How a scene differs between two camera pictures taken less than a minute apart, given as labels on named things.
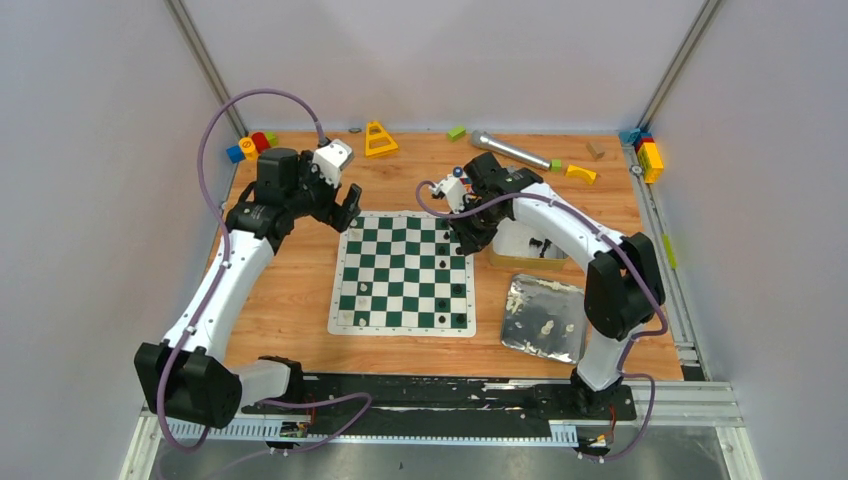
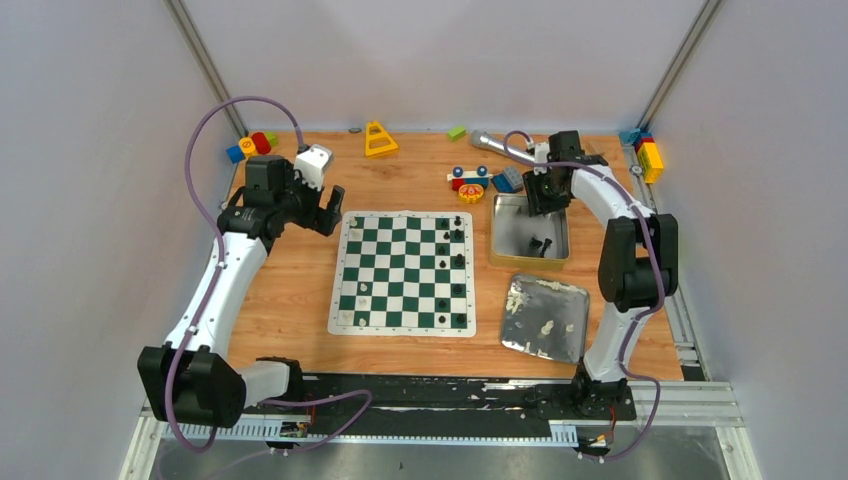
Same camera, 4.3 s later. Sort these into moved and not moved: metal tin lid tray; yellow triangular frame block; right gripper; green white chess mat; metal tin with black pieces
Moved: right gripper
Not moved: metal tin with black pieces; metal tin lid tray; green white chess mat; yellow triangular frame block
